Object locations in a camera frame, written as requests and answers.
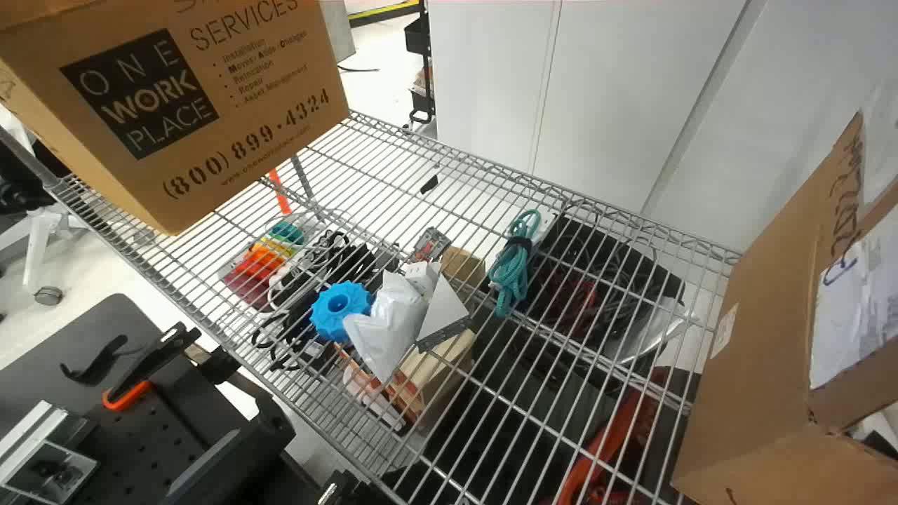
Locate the black hook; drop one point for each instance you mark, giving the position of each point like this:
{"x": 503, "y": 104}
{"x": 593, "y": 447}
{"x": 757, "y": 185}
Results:
{"x": 94, "y": 362}

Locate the gray wedge block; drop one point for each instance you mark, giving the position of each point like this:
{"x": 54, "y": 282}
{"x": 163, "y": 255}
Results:
{"x": 445, "y": 311}

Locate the black perforated workbench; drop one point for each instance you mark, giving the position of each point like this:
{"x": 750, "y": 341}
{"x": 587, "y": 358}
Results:
{"x": 142, "y": 449}

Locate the white plastic bag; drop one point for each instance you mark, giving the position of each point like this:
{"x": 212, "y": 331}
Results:
{"x": 388, "y": 323}

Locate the white paper label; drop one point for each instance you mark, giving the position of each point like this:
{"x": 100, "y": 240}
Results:
{"x": 858, "y": 310}

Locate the printed cardboard box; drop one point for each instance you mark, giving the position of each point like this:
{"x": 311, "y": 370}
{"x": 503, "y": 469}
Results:
{"x": 187, "y": 93}

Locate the white plastic sheet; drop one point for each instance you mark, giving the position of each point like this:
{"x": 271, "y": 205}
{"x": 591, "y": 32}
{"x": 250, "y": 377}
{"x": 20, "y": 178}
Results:
{"x": 660, "y": 323}

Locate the black background stand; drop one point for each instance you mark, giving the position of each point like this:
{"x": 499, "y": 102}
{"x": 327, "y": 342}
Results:
{"x": 420, "y": 38}

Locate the aluminium rail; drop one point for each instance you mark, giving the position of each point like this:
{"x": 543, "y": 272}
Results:
{"x": 30, "y": 429}

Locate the orange stick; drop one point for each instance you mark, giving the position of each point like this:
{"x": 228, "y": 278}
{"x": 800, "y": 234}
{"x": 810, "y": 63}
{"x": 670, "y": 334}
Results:
{"x": 278, "y": 192}

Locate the plain brown cardboard box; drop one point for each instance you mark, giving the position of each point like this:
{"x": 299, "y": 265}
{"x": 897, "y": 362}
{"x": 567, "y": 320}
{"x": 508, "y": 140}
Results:
{"x": 768, "y": 373}

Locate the red object under shelf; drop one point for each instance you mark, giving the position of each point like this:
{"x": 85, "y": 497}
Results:
{"x": 608, "y": 449}

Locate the small brown cube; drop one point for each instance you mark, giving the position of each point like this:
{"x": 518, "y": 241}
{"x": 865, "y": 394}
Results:
{"x": 465, "y": 265}

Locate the black scissors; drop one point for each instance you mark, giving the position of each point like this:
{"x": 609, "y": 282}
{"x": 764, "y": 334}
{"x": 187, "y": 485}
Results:
{"x": 275, "y": 334}

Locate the blue gear-shaped knob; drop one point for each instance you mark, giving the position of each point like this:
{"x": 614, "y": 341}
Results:
{"x": 339, "y": 311}

